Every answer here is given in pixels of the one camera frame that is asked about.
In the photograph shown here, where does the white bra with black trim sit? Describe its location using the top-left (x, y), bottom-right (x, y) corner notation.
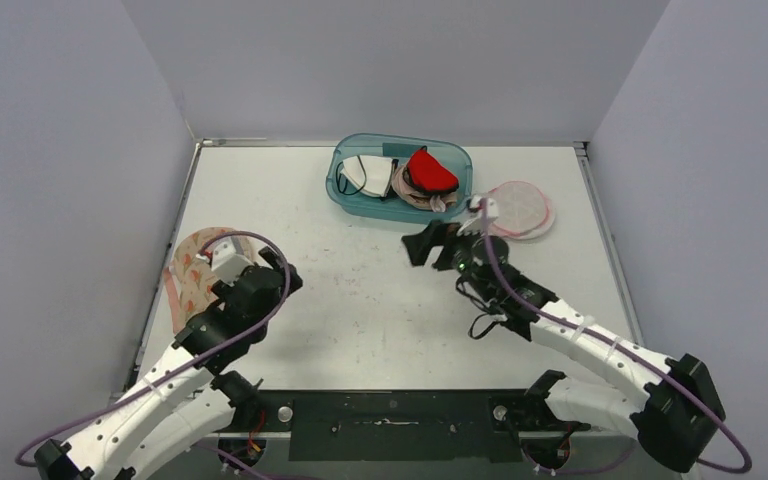
top-left (336, 155), bottom-right (398, 200)

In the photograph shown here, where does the floral beige laundry bag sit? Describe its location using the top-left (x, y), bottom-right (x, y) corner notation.
top-left (163, 227), bottom-right (254, 334)

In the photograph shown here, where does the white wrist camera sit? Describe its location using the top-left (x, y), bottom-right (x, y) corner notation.
top-left (456, 195), bottom-right (499, 236)
top-left (210, 237), bottom-right (254, 285)

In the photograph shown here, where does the white mesh laundry bag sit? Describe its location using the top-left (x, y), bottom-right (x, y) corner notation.
top-left (488, 181), bottom-right (556, 241)

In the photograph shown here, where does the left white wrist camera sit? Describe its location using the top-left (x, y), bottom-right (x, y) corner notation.
top-left (210, 237), bottom-right (254, 285)

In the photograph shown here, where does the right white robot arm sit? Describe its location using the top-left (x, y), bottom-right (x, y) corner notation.
top-left (401, 221), bottom-right (725, 473)

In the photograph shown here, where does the red bra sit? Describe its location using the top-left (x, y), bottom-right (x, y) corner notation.
top-left (403, 146), bottom-right (460, 195)

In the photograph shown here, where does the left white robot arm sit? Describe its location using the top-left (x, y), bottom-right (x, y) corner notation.
top-left (33, 238), bottom-right (303, 479)

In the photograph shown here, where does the teal plastic bin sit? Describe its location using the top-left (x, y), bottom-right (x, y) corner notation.
top-left (325, 133), bottom-right (473, 224)

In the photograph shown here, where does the beige bra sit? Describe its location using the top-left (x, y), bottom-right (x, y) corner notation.
top-left (390, 165), bottom-right (459, 213)

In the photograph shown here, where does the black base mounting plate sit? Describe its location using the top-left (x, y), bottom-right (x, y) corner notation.
top-left (219, 389), bottom-right (591, 463)

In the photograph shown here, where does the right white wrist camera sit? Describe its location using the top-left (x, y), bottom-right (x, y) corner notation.
top-left (456, 195), bottom-right (499, 236)

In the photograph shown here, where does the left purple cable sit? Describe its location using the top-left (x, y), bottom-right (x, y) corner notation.
top-left (14, 230), bottom-right (293, 480)

